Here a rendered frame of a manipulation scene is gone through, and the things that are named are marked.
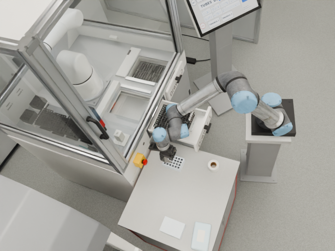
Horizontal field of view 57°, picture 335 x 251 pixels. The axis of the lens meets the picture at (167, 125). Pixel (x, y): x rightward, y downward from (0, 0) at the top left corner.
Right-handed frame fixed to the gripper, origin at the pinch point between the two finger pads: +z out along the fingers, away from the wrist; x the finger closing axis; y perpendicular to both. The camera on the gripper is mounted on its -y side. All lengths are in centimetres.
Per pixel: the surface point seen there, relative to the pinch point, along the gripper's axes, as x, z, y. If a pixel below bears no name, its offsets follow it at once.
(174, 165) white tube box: -1.5, 4.6, 5.3
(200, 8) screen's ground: 105, -26, -14
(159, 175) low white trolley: -9.6, 8.1, -2.4
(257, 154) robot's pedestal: 38, 38, 50
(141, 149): -0.9, -2.8, -16.8
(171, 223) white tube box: -35.7, 2.9, 18.1
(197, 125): 28.2, 0.6, 10.0
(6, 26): -12, -112, -33
